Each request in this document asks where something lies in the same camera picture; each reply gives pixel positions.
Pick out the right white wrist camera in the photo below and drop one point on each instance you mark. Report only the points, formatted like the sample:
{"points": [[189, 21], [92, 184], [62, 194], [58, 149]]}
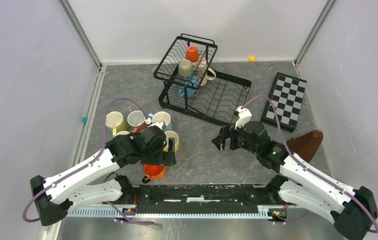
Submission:
{"points": [[244, 115]]}

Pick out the beige grey mug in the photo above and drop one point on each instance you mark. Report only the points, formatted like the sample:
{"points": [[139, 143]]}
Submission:
{"points": [[186, 68]]}

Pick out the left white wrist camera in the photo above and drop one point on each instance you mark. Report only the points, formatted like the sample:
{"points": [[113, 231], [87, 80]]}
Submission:
{"points": [[159, 124]]}

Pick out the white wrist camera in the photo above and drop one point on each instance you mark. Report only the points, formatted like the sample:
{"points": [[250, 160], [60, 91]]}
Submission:
{"points": [[159, 124], [244, 115]]}

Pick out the light blue faceted mug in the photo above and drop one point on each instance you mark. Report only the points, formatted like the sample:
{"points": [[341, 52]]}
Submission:
{"points": [[162, 116]]}

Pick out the yellow mug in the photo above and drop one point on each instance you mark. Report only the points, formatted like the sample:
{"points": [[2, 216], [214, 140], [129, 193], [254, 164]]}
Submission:
{"points": [[175, 139]]}

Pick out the orange cup top rack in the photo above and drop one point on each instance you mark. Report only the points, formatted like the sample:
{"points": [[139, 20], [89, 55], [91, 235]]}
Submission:
{"points": [[192, 54]]}

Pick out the black wire dish rack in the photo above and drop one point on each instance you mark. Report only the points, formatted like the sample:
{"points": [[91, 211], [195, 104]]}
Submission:
{"points": [[206, 94]]}

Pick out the salmon floral mug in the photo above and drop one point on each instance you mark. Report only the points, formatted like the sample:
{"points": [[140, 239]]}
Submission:
{"points": [[136, 120]]}

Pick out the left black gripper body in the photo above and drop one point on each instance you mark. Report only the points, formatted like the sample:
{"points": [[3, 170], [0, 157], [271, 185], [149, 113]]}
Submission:
{"points": [[154, 156]]}

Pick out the checkerboard calibration board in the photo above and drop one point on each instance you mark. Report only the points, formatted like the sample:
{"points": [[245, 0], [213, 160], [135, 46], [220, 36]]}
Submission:
{"points": [[287, 93]]}

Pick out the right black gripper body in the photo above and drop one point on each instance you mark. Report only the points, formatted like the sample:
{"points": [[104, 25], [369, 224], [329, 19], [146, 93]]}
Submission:
{"points": [[241, 141]]}

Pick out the orange cup rack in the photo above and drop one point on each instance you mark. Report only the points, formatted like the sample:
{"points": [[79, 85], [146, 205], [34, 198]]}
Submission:
{"points": [[192, 54], [153, 172]]}

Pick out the blue ribbed mug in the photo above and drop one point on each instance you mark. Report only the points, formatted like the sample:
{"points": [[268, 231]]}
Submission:
{"points": [[190, 88]]}

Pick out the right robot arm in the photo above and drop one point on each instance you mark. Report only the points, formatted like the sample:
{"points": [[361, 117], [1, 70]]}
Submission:
{"points": [[353, 212]]}

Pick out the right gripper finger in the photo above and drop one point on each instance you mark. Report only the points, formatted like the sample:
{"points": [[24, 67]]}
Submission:
{"points": [[217, 141], [226, 133]]}

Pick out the white patterned mug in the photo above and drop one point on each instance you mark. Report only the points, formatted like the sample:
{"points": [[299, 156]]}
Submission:
{"points": [[203, 73]]}

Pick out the pink faceted mug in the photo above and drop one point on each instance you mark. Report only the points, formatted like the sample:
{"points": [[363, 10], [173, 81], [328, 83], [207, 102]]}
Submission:
{"points": [[121, 133]]}

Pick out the brown wooden stand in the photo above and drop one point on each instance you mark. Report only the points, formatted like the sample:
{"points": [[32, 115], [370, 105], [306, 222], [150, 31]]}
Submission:
{"points": [[306, 145]]}

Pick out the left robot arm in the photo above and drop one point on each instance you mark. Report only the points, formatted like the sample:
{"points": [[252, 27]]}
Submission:
{"points": [[54, 197]]}

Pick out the yellow-green faceted mug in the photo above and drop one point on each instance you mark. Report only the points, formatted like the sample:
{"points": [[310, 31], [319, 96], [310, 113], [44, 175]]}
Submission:
{"points": [[115, 122]]}

